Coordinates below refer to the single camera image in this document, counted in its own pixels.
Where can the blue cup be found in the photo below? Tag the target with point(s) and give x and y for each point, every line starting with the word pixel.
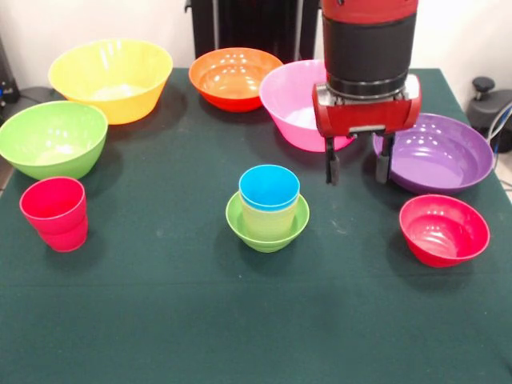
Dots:
pixel 268 188

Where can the purple bowl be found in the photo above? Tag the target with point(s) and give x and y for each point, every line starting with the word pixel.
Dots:
pixel 440 160

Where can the yellow cup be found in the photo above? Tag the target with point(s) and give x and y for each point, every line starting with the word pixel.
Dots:
pixel 268 224

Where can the dark green tablecloth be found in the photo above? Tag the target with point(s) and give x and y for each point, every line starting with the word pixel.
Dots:
pixel 200 320

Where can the large green bowl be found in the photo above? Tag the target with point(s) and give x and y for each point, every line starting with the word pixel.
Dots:
pixel 48 140

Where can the black equipment box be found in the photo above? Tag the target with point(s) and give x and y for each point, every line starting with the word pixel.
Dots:
pixel 8 88

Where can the large yellow bowl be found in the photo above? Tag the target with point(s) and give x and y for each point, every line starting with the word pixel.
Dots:
pixel 112 72

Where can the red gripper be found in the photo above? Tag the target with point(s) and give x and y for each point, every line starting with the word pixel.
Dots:
pixel 364 118

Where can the small red bowl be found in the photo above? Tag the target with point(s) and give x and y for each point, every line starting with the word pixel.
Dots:
pixel 444 232

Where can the small green bowl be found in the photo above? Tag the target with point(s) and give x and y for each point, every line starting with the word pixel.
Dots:
pixel 268 245

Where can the orange bowl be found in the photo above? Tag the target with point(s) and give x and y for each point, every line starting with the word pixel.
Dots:
pixel 232 80

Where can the large pink bowl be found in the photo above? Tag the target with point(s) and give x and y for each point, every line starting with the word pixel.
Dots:
pixel 288 100

